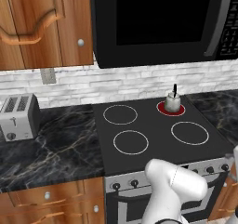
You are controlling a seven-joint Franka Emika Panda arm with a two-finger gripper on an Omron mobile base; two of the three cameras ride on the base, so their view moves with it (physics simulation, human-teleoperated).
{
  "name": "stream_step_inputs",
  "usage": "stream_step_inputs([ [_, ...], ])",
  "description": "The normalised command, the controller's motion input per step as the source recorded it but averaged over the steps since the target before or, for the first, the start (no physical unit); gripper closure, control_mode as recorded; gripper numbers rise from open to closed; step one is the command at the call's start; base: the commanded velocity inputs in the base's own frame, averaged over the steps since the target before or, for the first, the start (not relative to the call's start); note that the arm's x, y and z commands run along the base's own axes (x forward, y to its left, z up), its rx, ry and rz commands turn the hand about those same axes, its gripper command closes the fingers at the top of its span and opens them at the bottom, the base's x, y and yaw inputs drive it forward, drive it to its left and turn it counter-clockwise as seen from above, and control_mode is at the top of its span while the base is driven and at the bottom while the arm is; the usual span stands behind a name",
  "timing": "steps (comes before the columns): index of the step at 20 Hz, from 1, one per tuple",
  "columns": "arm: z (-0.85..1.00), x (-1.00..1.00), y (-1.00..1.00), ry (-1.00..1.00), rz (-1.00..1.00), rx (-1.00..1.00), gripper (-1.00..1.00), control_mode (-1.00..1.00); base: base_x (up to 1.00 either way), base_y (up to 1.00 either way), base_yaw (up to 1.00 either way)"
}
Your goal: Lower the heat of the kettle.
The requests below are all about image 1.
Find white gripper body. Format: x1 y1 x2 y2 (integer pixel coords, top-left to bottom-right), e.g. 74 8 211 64
232 144 238 183

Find wooden base cupboard front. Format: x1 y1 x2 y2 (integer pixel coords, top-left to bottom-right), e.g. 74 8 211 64
207 164 238 222

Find steel oven door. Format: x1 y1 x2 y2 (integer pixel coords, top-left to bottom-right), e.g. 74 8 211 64
105 171 231 224

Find black microwave oven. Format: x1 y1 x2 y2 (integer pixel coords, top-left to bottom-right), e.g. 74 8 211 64
89 0 238 70

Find wooden drawer front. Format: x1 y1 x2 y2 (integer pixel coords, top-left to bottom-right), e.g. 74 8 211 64
7 179 87 207

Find wooden base cupboard door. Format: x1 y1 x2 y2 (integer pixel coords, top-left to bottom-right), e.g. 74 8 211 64
0 203 106 224

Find silver two-slot toaster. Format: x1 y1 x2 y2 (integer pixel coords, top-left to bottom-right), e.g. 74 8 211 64
0 93 42 143

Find white kettle with black handle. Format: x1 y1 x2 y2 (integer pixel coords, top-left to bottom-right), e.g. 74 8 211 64
164 83 182 113

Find black hob with ring burners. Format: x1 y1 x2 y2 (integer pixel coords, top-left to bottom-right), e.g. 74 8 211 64
91 96 235 178

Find grey microwave door handle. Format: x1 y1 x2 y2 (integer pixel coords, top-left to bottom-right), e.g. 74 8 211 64
204 0 234 58

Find grey wall socket plate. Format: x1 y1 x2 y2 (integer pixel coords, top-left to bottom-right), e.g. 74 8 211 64
40 68 58 86

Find wooden wall cupboard door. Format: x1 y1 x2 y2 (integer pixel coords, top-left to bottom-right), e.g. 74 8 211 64
0 0 95 71

